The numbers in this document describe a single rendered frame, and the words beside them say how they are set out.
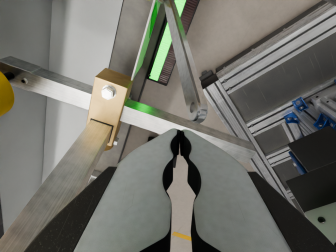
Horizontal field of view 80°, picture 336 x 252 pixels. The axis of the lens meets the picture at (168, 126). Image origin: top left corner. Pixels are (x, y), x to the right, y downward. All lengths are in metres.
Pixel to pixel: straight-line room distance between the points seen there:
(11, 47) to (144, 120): 0.27
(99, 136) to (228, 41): 0.94
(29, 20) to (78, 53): 0.11
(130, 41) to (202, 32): 0.73
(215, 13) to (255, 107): 0.49
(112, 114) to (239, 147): 0.22
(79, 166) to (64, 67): 0.36
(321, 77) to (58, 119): 1.05
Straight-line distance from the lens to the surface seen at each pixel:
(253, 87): 1.02
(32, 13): 0.51
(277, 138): 1.21
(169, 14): 0.21
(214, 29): 1.13
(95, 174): 0.60
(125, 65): 0.44
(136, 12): 0.42
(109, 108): 0.33
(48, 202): 0.24
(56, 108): 0.64
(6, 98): 0.32
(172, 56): 0.42
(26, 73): 0.38
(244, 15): 1.16
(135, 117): 0.34
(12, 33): 0.47
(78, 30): 0.54
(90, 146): 0.30
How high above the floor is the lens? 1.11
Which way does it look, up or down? 59 degrees down
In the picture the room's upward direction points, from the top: 175 degrees counter-clockwise
